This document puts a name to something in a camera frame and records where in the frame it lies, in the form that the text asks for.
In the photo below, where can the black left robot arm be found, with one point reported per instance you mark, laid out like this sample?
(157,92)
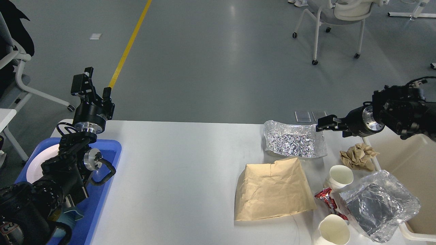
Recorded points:
(32,209)

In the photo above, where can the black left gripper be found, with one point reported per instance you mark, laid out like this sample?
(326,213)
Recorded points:
(93,111)

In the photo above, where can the blue plastic tray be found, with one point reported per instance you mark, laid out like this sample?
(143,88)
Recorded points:
(92,206)

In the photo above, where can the red snack wrapper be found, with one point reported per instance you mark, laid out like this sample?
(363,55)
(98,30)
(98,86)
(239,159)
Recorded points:
(326,197)

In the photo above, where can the white office chair left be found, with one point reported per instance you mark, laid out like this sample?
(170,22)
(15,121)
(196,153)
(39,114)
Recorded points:
(18,92)

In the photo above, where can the pink plate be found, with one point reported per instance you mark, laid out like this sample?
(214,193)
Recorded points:
(39,161)

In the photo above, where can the black jacket on chair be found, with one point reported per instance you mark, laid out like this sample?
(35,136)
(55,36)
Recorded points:
(12,16)

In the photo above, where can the white paper cup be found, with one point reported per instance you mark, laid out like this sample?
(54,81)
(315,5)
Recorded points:
(332,230)
(339,177)

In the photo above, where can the foil tray in plastic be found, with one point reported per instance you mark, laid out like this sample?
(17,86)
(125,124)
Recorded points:
(378,204)

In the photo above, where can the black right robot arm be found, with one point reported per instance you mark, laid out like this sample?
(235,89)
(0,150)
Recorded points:
(402,109)

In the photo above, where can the brown paper bag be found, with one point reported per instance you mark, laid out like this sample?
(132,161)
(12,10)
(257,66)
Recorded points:
(270,190)

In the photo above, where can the crumpled aluminium foil sheet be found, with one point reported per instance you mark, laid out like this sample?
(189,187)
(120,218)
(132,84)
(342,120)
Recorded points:
(294,140)

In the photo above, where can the white table base far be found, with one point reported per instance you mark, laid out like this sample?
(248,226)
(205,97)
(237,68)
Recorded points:
(417,11)

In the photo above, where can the teal mug yellow inside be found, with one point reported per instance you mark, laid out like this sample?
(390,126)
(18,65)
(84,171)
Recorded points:
(72,217)

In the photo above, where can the left floor socket plate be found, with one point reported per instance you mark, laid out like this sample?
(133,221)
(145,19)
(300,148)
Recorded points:
(303,116)

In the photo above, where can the right floor socket plate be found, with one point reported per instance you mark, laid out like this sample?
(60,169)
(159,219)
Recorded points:
(318,114)

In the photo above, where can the beige plastic bin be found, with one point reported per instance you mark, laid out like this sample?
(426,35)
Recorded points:
(412,162)

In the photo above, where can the white paper on floor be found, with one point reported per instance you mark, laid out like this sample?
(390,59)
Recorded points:
(95,36)

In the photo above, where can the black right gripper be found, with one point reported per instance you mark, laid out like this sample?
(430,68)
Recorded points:
(359,122)

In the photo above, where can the floor socket plate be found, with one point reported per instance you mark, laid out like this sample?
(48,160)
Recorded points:
(303,116)
(318,114)

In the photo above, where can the crumpled brown paper ball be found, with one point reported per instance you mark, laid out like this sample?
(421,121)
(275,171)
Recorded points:
(359,156)

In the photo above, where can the white office chair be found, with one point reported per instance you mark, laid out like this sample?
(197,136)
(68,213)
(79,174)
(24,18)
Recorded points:
(18,92)
(337,13)

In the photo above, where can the white office chair right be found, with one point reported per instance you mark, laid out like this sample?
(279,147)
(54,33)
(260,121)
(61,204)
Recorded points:
(337,13)

